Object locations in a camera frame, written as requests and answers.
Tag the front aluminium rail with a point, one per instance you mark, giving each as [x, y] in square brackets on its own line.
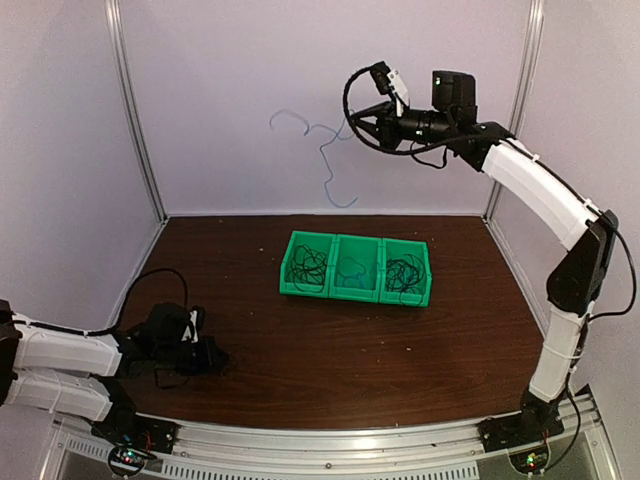
[449, 450]

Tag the left aluminium post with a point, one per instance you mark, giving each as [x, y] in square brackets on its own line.
[133, 119]

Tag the green bin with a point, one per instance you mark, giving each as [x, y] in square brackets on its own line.
[406, 273]
[357, 269]
[307, 265]

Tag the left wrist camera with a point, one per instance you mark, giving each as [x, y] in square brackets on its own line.
[195, 323]

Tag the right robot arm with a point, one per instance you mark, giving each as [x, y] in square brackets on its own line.
[587, 233]

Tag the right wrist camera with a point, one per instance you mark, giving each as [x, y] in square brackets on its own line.
[389, 82]

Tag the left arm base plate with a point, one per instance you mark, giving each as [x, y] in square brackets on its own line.
[136, 441]

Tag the middle green bin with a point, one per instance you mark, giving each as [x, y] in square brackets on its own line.
[357, 269]

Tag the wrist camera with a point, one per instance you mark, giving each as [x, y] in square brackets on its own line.
[195, 323]
[389, 82]

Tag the right aluminium post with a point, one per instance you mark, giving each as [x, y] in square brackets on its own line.
[528, 64]

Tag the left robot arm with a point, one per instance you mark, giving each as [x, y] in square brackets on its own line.
[78, 372]

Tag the right green bin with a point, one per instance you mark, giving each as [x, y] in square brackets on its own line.
[406, 273]

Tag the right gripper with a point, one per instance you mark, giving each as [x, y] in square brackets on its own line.
[386, 130]

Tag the aluminium post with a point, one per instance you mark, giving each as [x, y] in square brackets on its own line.
[133, 119]
[528, 64]

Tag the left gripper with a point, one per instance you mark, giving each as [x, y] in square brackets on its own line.
[207, 362]

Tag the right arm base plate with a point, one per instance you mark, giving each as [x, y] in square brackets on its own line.
[526, 443]

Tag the left green bin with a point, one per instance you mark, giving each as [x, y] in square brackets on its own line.
[307, 265]

